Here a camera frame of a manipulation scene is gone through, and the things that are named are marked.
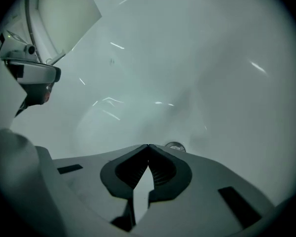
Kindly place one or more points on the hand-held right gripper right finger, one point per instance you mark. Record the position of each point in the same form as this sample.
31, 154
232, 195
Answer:
182, 174

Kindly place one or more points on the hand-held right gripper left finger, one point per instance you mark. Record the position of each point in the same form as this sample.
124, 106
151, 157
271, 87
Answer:
108, 175

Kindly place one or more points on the round metal drain stopper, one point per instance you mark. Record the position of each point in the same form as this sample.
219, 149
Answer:
175, 146

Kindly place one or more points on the white bathtub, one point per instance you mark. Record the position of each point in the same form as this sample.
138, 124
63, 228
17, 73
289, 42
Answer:
187, 58

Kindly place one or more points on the person's face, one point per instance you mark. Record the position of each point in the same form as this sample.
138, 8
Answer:
38, 94

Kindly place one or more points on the person's white garment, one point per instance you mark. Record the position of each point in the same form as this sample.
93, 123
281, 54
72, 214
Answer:
5, 102

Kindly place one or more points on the white head-mounted camera headset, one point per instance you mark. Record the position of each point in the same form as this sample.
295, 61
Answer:
34, 74

